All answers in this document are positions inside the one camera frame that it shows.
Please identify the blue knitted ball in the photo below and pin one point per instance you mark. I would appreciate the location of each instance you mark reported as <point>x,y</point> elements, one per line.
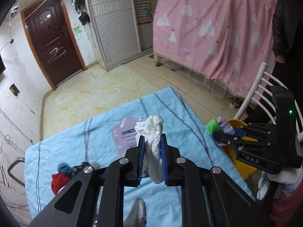
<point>66,170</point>

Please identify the white cloth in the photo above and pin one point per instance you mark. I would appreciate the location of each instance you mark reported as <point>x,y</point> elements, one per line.
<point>151,129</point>

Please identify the black bags hanging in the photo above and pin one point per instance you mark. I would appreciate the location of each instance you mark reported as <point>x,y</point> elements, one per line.
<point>80,7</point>

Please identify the grey metal chair frame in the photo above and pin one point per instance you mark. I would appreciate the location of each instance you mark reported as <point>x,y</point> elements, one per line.
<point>13,171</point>

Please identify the white gloved hand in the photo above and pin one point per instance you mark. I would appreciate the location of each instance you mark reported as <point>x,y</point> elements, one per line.
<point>290,177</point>

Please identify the red knitted garment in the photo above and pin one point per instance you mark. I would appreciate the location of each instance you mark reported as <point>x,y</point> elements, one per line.
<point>59,180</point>

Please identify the white louvered wardrobe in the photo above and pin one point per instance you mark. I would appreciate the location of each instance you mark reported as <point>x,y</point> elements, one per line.
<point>119,38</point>

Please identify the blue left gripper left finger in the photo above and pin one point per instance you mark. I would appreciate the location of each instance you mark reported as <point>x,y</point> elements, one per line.
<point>140,162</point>

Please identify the purple blueberry snack pouch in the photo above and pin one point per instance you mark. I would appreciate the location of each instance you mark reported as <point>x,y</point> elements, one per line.
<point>124,134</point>

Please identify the dark brown wooden door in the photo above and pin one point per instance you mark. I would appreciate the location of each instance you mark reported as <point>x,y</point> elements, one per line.
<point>52,42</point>

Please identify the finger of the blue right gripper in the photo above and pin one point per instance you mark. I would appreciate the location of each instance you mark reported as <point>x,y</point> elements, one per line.
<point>164,158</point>

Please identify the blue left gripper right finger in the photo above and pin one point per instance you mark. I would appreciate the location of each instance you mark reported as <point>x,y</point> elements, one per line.
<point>239,132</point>

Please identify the pink knitted sleeve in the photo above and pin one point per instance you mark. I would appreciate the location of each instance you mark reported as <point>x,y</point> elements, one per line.
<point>287,210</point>

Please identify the colourful wall chart poster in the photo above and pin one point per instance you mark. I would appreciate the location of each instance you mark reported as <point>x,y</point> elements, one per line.
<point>143,9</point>

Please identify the green and purple sock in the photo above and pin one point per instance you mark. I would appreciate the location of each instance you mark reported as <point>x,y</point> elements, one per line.
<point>219,124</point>

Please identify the person in black jacket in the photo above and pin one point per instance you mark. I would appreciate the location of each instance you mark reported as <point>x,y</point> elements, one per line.
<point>287,47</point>

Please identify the light blue bed sheet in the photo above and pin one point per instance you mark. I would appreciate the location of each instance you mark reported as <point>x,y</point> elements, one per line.
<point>93,141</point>

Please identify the white sock foot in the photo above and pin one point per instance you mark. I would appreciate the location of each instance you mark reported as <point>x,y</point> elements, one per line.
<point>137,215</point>

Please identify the pink tree-print curtain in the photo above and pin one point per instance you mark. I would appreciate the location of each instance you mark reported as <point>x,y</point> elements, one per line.
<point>225,40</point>

